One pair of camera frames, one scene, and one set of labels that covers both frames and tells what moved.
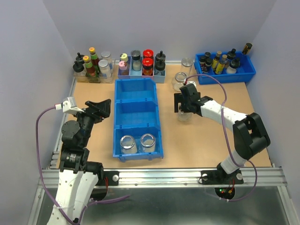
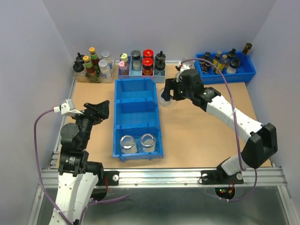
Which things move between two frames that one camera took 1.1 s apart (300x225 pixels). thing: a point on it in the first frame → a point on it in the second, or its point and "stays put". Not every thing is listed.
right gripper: x=178 y=98 → x=171 y=84
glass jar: x=127 y=145 stays put
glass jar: x=184 y=116 → x=171 y=102
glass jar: x=147 y=144 stays put
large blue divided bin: x=137 y=112 stays put
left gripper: x=103 y=108 stays put
